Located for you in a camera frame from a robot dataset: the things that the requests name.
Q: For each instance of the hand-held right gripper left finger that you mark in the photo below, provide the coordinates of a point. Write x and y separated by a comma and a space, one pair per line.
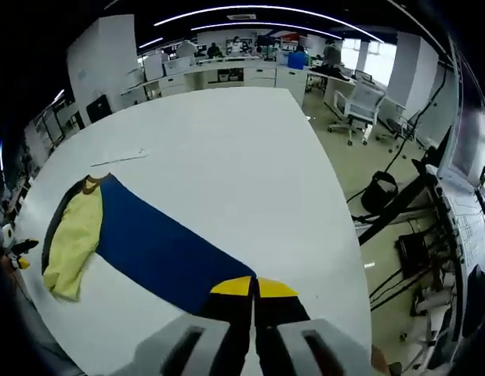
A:
187, 344

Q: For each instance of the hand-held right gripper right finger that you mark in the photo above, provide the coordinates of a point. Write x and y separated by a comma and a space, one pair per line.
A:
301, 344

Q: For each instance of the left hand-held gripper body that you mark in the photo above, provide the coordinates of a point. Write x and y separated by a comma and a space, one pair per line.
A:
8, 235

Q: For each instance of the blue yellow grey garment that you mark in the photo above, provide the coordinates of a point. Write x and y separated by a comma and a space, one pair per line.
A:
156, 243

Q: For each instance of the thin white template strip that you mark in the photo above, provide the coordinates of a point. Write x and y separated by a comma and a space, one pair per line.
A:
120, 158

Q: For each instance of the black square object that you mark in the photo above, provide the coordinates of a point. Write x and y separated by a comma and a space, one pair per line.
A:
98, 107

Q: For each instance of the black metal stand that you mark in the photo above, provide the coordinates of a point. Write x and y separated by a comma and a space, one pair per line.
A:
391, 213

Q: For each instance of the black waste bin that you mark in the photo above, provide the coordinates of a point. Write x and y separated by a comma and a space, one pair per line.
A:
379, 196

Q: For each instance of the white appliance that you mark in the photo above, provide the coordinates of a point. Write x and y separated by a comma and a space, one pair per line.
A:
153, 67

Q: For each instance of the white mesh office chair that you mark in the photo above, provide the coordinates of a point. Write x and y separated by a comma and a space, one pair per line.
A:
363, 102

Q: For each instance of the white lab counter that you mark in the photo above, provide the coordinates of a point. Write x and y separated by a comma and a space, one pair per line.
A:
258, 76

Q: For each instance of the blue storage box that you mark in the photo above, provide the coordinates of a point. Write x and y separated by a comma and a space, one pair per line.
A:
299, 60

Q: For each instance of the ceiling light strip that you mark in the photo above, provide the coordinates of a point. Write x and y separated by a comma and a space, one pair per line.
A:
265, 24
265, 8

